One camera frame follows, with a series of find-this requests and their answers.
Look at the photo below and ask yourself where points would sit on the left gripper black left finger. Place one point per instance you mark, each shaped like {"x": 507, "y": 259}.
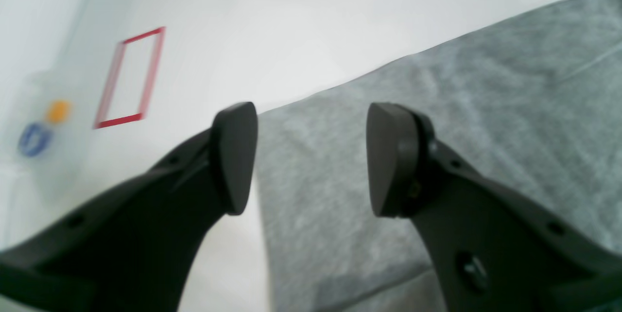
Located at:
{"x": 131, "y": 248}

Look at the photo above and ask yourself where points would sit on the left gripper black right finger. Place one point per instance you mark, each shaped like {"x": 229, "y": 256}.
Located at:
{"x": 493, "y": 249}

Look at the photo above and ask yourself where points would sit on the grey t-shirt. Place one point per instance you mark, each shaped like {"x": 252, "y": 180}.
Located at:
{"x": 532, "y": 103}

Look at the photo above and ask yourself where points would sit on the orange and blue sticker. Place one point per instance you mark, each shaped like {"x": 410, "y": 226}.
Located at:
{"x": 37, "y": 136}

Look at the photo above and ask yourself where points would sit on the red outlined sticker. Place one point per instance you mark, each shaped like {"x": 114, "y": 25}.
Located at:
{"x": 131, "y": 79}

